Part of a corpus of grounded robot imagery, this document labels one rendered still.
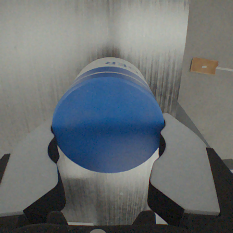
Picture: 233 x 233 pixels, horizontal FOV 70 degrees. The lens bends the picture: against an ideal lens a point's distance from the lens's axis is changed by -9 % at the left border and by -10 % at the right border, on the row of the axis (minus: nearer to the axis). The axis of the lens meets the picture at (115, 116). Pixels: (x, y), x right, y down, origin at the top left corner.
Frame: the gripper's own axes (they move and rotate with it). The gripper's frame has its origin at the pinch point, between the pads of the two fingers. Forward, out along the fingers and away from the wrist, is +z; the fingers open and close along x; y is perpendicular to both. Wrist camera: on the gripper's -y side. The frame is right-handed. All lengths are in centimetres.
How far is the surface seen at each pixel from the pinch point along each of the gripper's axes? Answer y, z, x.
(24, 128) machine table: 10.6, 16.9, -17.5
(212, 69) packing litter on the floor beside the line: 20, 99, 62
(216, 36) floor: -1, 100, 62
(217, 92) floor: 36, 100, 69
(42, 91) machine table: 3.5, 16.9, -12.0
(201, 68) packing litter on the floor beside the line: 20, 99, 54
